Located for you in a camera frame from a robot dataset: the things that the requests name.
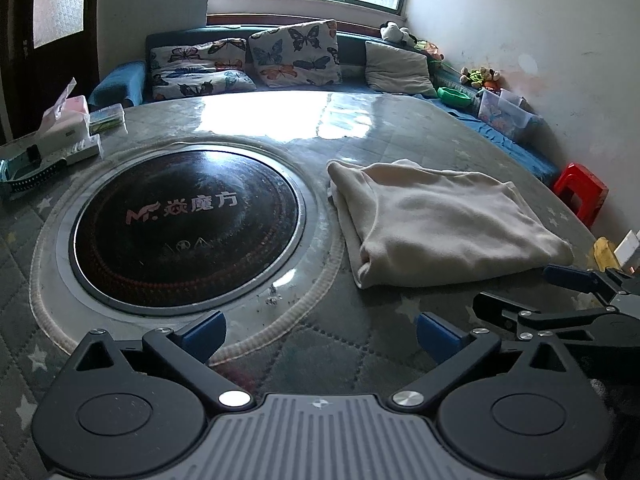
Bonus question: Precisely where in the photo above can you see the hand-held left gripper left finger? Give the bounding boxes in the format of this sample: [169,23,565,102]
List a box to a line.
[74,310,254,409]

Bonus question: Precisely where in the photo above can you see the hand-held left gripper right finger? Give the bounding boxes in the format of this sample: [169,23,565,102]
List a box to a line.
[390,311,571,409]

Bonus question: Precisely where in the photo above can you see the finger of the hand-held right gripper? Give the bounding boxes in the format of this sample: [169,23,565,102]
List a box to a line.
[542,263,640,306]
[472,291,624,341]

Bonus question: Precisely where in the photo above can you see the cream knit garment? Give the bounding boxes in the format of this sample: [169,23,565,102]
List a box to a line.
[326,158,575,290]

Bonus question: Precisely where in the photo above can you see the yellow object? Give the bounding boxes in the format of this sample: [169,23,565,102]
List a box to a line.
[593,237,619,266]

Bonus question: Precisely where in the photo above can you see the small white box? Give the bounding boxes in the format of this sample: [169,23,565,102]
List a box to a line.
[614,229,640,267]

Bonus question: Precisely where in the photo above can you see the red plastic stool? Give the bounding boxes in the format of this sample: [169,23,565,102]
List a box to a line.
[552,162,610,226]

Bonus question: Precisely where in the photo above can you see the round black glass hotplate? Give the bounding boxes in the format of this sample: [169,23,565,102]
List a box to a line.
[55,140,319,317]

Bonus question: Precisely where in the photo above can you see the clear plastic bin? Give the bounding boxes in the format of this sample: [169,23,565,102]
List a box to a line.
[477,88,534,140]

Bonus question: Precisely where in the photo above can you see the green bowl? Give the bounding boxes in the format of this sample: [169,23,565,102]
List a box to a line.
[437,86,474,109]

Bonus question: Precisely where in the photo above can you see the small stuffed toys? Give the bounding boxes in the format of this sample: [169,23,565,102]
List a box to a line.
[459,66,504,91]

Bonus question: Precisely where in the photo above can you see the white flat box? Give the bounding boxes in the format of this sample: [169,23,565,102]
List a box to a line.
[62,134,104,164]

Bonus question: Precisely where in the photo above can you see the small clear plastic box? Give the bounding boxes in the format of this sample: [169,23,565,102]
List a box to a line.
[88,103,126,135]

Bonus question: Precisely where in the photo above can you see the butterfly print cushion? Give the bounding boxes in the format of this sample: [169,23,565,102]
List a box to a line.
[151,65,257,102]
[149,38,249,74]
[248,19,343,87]

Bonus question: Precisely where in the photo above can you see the white pink tissue pack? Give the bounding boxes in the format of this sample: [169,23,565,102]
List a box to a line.
[42,77,91,154]

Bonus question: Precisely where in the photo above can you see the blue cushion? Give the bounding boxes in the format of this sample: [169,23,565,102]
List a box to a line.
[89,61,147,109]

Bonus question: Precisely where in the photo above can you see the plain grey pillow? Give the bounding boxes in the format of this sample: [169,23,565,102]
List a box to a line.
[364,40,439,99]

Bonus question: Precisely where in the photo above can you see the dark teal sofa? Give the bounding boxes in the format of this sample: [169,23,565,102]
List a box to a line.
[144,24,559,187]

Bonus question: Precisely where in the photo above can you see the panda plush toy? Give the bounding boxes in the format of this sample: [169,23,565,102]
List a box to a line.
[379,20,419,49]

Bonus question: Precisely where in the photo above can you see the dark wooden door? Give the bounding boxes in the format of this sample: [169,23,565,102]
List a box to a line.
[0,0,102,142]

